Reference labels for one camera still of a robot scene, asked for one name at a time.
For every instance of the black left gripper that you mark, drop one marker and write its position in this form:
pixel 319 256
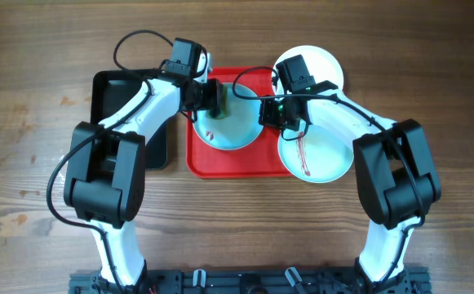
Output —
pixel 214 100

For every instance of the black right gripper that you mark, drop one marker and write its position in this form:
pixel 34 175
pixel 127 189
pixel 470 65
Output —
pixel 268 117

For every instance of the green yellow sponge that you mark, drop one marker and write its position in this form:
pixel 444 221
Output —
pixel 219 110

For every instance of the white plate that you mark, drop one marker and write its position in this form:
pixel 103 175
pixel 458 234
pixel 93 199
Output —
pixel 316 157
pixel 322 66
pixel 237 129

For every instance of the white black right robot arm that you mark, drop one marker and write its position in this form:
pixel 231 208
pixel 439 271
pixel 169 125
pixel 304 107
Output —
pixel 396 178

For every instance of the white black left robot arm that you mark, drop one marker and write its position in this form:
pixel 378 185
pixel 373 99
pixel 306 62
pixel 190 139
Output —
pixel 106 171

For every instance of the black water tray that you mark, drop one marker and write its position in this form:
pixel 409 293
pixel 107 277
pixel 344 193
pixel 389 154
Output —
pixel 113 89

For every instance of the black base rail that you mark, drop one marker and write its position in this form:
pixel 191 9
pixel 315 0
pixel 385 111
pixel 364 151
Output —
pixel 292 280

